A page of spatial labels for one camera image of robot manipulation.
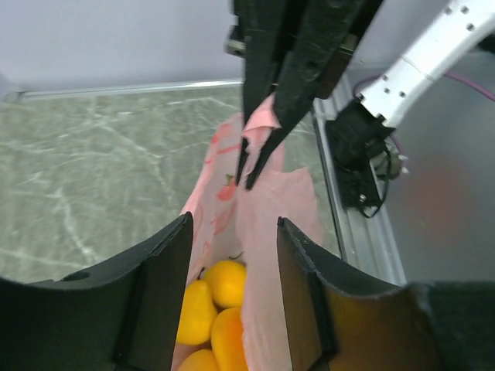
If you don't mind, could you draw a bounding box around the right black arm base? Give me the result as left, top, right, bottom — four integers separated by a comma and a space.
333, 135, 408, 219

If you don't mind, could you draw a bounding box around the pink plastic bag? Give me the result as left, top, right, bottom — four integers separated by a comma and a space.
183, 96, 324, 370

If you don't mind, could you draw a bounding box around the orange peach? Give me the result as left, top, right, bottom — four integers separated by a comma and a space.
211, 307, 248, 371

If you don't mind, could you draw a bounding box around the orange mango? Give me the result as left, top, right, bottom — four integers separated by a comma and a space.
177, 349, 220, 371

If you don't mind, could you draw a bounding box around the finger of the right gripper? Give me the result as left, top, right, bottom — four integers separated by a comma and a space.
234, 0, 302, 185
245, 0, 381, 189

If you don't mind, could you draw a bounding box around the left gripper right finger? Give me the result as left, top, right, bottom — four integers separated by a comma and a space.
277, 218, 494, 370

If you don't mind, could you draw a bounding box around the yellow lemon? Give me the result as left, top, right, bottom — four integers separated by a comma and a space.
176, 280, 218, 345

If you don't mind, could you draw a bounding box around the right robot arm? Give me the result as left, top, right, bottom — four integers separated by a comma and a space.
234, 1, 494, 189

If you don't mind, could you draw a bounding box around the yellow orange fruit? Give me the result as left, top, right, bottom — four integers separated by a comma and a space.
203, 260, 247, 308

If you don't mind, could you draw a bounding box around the aluminium mounting rail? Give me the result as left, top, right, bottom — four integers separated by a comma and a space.
313, 76, 406, 285

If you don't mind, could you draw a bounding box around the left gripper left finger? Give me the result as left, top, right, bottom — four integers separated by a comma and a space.
1, 213, 193, 370

